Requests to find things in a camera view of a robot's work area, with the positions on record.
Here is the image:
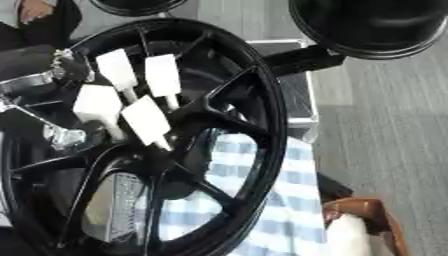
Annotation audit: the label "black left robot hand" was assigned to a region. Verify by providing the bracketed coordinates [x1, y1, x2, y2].
[0, 44, 98, 90]

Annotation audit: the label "small black round wheel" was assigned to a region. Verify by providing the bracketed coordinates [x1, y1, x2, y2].
[87, 0, 189, 18]

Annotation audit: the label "black spoked wheel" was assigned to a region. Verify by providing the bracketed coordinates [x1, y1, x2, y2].
[0, 17, 291, 256]

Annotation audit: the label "large black round wheel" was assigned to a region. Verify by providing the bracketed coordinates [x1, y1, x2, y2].
[287, 0, 448, 61]

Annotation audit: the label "person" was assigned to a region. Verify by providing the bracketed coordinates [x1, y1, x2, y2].
[0, 0, 84, 52]

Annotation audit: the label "person's hand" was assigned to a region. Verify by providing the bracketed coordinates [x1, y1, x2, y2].
[15, 0, 58, 25]

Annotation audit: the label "silver perforated metal panel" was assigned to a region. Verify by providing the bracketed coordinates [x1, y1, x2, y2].
[80, 171, 149, 242]

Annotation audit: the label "black bar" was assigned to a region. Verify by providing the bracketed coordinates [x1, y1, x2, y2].
[260, 44, 347, 78]

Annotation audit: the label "black bag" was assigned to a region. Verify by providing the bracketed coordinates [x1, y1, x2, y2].
[315, 172, 356, 202]

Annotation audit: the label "white cloth bundle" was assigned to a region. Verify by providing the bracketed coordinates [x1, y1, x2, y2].
[323, 213, 375, 256]

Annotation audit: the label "black case with silver frame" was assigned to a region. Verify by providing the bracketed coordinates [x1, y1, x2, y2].
[243, 38, 321, 130]

